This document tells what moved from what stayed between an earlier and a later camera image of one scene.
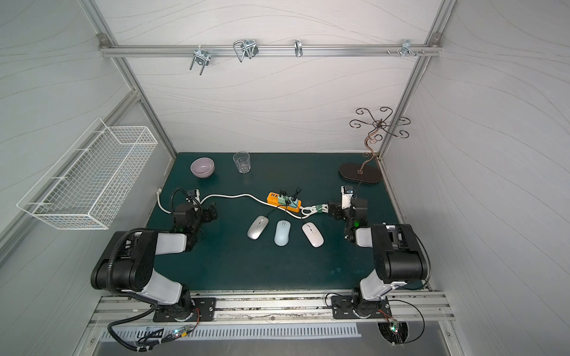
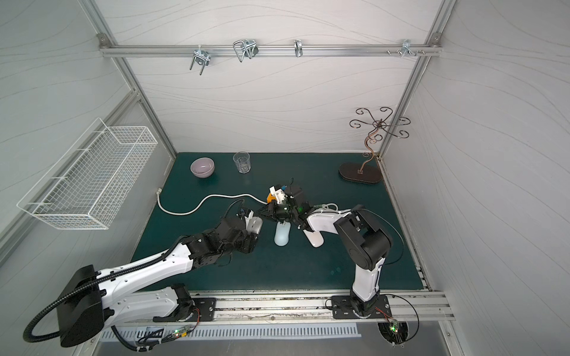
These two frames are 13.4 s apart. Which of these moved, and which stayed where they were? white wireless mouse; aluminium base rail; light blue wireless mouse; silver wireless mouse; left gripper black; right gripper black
Moved: right gripper black; left gripper black
Stayed: light blue wireless mouse; silver wireless mouse; white wireless mouse; aluminium base rail
